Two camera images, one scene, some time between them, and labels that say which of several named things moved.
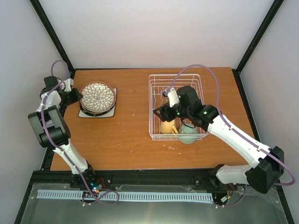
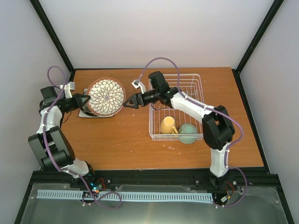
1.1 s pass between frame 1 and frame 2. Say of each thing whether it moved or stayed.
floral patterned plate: moved
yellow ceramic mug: stayed
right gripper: moved
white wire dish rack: stayed
